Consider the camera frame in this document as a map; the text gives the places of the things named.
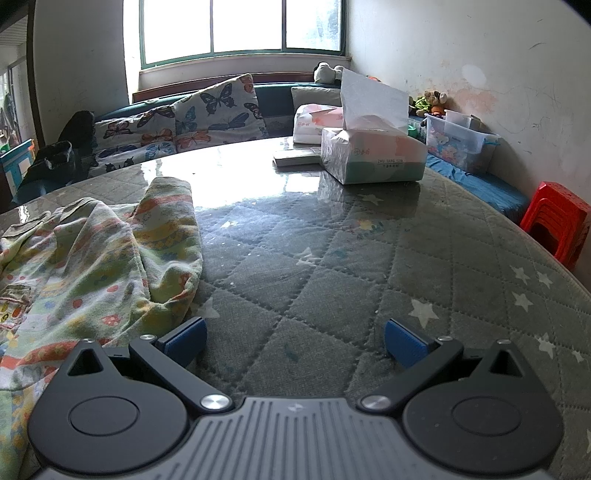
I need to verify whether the black white plush toy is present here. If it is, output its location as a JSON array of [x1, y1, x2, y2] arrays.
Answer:
[[313, 62, 345, 85]]

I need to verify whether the soft tissue pack with tissue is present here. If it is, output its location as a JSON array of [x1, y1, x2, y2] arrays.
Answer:
[[320, 68, 428, 185]]

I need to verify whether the black bag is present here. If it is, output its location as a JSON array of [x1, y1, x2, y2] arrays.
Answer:
[[16, 111, 98, 195]]

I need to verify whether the green framed window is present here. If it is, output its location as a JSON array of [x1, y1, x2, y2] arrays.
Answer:
[[122, 0, 352, 71]]

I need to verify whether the red plastic stool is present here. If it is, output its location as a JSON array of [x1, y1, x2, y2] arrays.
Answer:
[[520, 181, 591, 271]]

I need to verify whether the blue cushioned sofa bench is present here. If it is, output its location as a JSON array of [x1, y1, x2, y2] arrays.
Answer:
[[92, 82, 530, 224]]

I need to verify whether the grey pillow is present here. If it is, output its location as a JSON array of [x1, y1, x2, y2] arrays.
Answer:
[[290, 85, 342, 112]]

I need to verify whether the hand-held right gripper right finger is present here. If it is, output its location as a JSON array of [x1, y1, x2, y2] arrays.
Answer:
[[360, 318, 532, 413]]

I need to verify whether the large butterfly print pillow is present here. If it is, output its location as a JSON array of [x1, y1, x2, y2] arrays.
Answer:
[[173, 74, 269, 154]]

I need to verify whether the pastel patterned child garment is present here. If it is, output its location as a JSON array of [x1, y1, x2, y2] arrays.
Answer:
[[0, 176, 205, 480]]

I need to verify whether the brown plush toy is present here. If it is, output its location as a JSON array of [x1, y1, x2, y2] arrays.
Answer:
[[425, 90, 448, 116]]

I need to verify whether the clear plastic storage box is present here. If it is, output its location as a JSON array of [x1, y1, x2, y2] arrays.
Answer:
[[424, 110, 501, 175]]

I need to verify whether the white pink tissue pack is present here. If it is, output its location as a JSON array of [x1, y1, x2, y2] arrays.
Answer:
[[293, 104, 345, 145]]

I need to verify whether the blue white box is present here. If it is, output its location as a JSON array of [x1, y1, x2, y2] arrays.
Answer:
[[0, 138, 38, 204]]

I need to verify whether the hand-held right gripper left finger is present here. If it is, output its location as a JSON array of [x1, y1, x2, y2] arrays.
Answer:
[[65, 318, 232, 413]]

